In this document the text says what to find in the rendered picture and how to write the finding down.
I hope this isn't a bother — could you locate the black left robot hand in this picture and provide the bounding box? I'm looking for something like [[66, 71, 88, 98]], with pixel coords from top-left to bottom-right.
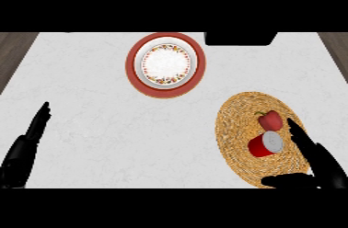
[[0, 101, 53, 189]]

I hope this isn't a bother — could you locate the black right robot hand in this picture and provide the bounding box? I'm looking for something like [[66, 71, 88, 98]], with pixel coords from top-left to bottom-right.
[[259, 117, 348, 189]]

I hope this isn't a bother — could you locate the red can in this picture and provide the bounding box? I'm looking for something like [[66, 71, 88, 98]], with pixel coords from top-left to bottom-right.
[[245, 131, 285, 158]]

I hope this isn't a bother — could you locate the round woven wicker placemat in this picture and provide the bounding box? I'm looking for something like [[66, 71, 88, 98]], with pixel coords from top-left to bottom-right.
[[213, 91, 313, 189]]

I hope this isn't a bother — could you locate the round red placemat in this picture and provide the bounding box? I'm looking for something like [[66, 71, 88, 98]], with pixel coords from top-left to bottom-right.
[[124, 32, 207, 99]]

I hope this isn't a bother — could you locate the white floral-rimmed plate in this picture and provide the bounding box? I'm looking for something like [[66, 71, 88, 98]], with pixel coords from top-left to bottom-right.
[[133, 36, 198, 91]]

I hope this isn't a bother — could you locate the red bell pepper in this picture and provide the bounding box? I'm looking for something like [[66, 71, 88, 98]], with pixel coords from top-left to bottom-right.
[[254, 109, 285, 132]]

